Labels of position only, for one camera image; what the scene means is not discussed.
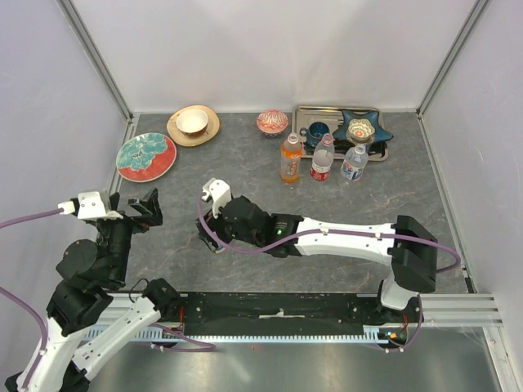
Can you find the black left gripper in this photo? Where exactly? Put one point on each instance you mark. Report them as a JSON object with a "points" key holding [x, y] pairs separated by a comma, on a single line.
{"points": [[150, 206]]}

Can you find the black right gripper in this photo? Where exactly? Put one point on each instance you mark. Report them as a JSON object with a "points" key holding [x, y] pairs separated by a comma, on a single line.
{"points": [[213, 223]]}

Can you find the orange juice bottle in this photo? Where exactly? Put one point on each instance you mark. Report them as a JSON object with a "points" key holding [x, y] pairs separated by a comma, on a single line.
{"points": [[291, 154]]}

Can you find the tall red-cap clear bottle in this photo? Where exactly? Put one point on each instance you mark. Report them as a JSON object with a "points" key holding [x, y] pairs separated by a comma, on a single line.
{"points": [[323, 157]]}

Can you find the clear Pocari Sweat bottle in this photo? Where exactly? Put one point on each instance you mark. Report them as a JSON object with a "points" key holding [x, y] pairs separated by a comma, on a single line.
{"points": [[354, 162]]}

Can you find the small red-cap clear bottle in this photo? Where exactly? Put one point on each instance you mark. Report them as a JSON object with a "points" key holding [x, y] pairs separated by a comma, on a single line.
{"points": [[216, 248]]}

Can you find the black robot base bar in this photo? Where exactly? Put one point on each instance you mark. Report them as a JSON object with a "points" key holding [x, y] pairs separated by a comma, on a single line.
{"points": [[284, 312]]}

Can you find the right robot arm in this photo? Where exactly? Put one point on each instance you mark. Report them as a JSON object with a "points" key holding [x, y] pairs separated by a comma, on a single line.
{"points": [[405, 246]]}

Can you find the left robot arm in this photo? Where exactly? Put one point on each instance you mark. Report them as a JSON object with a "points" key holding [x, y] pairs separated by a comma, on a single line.
{"points": [[90, 271]]}

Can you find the red teal floral plate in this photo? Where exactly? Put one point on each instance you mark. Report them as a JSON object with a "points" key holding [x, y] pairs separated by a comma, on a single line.
{"points": [[146, 157]]}

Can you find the tan saucer plate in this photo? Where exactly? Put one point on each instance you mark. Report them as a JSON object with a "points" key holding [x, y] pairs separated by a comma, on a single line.
{"points": [[183, 140]]}

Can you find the red white tea cup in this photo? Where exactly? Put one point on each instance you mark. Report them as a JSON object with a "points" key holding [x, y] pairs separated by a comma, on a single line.
{"points": [[192, 122]]}

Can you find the red patterned bowl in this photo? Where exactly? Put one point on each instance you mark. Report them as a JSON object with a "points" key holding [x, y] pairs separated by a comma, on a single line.
{"points": [[272, 122]]}

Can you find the blue ceramic cup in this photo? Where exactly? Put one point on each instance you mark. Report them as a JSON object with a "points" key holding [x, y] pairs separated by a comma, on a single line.
{"points": [[314, 133]]}

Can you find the steel tray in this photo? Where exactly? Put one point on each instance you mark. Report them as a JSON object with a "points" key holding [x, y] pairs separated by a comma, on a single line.
{"points": [[305, 115]]}

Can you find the patterned flower bowl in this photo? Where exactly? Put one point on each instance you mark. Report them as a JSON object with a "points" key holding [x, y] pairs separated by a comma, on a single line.
{"points": [[360, 131]]}

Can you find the blue star-shaped dish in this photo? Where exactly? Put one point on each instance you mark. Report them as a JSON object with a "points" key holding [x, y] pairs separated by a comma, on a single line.
{"points": [[373, 116]]}

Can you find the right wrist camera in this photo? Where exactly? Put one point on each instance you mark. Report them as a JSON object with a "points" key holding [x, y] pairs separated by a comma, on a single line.
{"points": [[217, 192]]}

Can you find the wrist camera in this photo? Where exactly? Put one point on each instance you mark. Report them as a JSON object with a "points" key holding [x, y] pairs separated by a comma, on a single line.
{"points": [[88, 206], [217, 192]]}

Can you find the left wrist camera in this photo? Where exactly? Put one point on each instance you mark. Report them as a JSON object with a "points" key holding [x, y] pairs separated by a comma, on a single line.
{"points": [[88, 206]]}

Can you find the slotted cable duct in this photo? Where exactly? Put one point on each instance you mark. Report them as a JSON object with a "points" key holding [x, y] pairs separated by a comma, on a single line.
{"points": [[369, 335]]}

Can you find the left aluminium frame post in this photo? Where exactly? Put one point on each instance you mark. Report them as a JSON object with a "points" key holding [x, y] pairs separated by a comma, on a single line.
{"points": [[80, 29]]}

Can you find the aluminium frame post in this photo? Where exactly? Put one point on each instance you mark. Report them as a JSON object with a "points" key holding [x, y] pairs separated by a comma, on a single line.
{"points": [[80, 29], [457, 46]]}

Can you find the right aluminium frame post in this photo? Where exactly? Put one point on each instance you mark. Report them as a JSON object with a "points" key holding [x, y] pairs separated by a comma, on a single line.
{"points": [[457, 46]]}

